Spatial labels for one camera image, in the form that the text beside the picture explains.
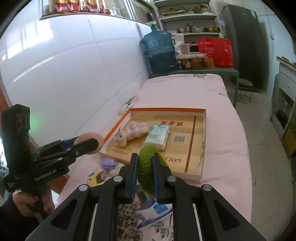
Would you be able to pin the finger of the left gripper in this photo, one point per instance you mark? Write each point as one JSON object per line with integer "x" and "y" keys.
{"x": 67, "y": 156}
{"x": 54, "y": 147}

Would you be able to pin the orange rimmed cardboard box tray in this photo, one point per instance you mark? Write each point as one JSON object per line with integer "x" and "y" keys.
{"x": 179, "y": 134}

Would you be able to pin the grey kitchen counter cabinet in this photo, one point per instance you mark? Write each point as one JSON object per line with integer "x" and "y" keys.
{"x": 283, "y": 98}

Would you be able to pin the round wire stool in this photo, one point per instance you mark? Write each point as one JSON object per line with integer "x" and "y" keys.
{"x": 242, "y": 90}

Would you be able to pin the green floral tissue pack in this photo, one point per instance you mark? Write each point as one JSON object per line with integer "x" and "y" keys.
{"x": 158, "y": 136}

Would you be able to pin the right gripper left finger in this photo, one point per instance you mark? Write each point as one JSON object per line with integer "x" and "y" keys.
{"x": 90, "y": 213}

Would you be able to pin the pink white unicorn plush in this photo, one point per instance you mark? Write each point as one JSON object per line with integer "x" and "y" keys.
{"x": 132, "y": 131}

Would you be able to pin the blue cartoon tissue pack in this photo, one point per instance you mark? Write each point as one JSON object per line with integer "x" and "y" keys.
{"x": 147, "y": 209}

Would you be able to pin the yellow cartoon tissue pack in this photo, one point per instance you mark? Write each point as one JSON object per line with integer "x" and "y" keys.
{"x": 98, "y": 177}

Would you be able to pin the leopard print scrunchie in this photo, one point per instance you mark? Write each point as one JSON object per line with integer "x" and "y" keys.
{"x": 127, "y": 223}

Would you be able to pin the yellow planter with grass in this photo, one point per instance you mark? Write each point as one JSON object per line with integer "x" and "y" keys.
{"x": 289, "y": 143}

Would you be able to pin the blue water jug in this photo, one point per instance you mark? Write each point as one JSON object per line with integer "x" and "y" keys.
{"x": 159, "y": 51}

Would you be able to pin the peach round sponge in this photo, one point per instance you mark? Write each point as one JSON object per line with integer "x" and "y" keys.
{"x": 93, "y": 142}

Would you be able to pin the dark grey refrigerator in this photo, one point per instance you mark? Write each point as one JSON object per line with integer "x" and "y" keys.
{"x": 248, "y": 45}

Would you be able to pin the jars of preserved food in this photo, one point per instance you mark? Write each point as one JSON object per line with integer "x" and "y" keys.
{"x": 197, "y": 61}

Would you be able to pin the green metal shelf rack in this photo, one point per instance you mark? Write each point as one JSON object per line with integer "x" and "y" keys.
{"x": 193, "y": 19}

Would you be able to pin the red shopping bag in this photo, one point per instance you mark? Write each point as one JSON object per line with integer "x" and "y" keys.
{"x": 219, "y": 49}

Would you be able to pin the person left hand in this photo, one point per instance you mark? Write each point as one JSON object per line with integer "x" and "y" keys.
{"x": 22, "y": 200}

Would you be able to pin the white bear purple bow plush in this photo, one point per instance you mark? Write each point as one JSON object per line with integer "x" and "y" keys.
{"x": 111, "y": 166}

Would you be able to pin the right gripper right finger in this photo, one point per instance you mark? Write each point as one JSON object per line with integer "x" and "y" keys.
{"x": 199, "y": 213}

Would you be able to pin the pink bed blanket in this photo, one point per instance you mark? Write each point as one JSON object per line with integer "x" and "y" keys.
{"x": 206, "y": 143}

